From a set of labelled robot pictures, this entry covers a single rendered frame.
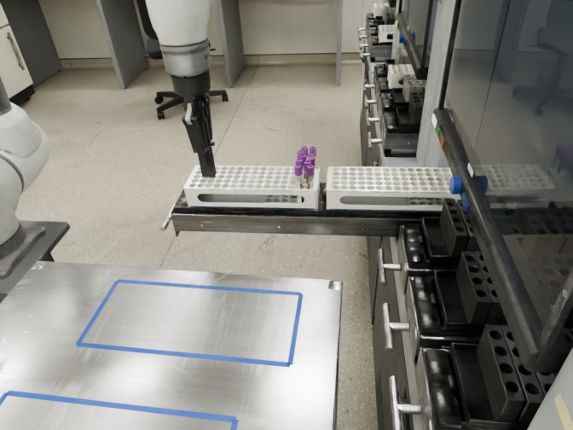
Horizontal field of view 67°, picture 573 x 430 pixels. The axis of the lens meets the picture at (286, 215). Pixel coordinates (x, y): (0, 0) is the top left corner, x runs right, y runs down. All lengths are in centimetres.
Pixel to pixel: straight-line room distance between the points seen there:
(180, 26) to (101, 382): 59
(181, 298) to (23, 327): 26
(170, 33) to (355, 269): 141
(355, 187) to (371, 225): 9
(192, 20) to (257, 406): 63
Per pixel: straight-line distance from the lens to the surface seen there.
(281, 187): 95
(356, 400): 160
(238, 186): 96
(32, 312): 88
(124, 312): 80
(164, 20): 84
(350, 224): 95
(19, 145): 126
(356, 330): 176
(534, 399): 63
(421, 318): 75
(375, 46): 210
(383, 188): 94
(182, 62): 86
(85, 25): 509
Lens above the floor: 138
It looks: 37 degrees down
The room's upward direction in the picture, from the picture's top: 4 degrees counter-clockwise
